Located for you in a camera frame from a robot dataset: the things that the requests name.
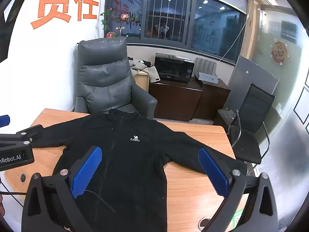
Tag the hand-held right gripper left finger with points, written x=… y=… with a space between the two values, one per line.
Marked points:
x=87 y=171

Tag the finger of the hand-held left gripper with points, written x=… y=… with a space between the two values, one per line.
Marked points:
x=31 y=130
x=4 y=120

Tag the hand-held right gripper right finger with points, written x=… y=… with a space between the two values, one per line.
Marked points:
x=213 y=171

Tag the black fleece jacket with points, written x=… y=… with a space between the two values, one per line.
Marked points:
x=135 y=169

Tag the pile of light clothes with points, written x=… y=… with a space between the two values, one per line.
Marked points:
x=144 y=67

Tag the green table sticker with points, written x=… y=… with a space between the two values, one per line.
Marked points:
x=237 y=218

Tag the dark wooden cabinet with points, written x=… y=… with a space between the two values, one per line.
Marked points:
x=212 y=101
x=173 y=99

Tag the black mesh office chair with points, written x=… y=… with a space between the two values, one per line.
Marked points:
x=256 y=106

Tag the grey leather armchair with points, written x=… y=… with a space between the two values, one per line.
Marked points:
x=103 y=77

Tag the white cardboard box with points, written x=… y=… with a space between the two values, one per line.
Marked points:
x=206 y=77

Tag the frosted glass door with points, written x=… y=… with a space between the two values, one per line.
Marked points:
x=270 y=89

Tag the dark grey cabinet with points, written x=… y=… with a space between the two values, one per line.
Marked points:
x=248 y=77

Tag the light wooden cabinet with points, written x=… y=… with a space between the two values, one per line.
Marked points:
x=141 y=81

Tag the black microwave oven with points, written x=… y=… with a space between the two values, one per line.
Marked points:
x=172 y=69

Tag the green climbing plant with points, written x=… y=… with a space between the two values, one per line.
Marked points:
x=106 y=19

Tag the round orange door decal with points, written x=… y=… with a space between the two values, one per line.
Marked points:
x=280 y=52

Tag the large dark window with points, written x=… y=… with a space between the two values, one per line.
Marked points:
x=169 y=17

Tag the orange wall lettering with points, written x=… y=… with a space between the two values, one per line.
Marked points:
x=52 y=4

